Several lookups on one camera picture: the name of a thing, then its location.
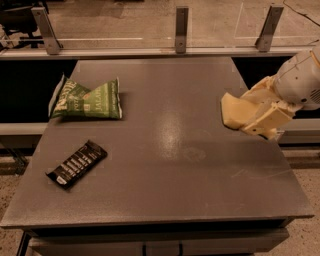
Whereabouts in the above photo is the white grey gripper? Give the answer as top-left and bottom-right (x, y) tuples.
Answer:
(241, 45), (320, 139)

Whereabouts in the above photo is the yellow wavy sponge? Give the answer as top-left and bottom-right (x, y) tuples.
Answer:
(221, 93), (259, 130)

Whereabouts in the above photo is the grey table base cabinet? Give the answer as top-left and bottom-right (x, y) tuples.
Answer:
(15, 220), (289, 256)

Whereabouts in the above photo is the green chips bag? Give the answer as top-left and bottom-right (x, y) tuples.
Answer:
(48, 75), (122, 119)

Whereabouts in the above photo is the clear acrylic barrier panel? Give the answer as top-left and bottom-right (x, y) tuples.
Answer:
(0, 0), (320, 51)

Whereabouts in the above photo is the black chocolate bar wrapper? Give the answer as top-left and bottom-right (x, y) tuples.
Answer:
(46, 140), (108, 190)

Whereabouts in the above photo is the black office chair base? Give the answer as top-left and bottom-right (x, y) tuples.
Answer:
(0, 0), (49, 49)

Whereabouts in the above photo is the right metal bracket post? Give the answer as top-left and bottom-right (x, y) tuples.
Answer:
(255, 4), (284, 52)

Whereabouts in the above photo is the metal bracket post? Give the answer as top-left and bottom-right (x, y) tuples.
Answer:
(175, 7), (189, 54)
(31, 7), (62, 55)
(255, 4), (284, 52)

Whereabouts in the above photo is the horizontal aluminium rail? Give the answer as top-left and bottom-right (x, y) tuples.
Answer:
(0, 45), (313, 60)

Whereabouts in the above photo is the middle metal bracket post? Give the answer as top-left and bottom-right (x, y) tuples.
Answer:
(175, 7), (189, 54)

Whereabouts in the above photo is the left metal bracket post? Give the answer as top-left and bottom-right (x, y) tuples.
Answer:
(31, 7), (62, 55)

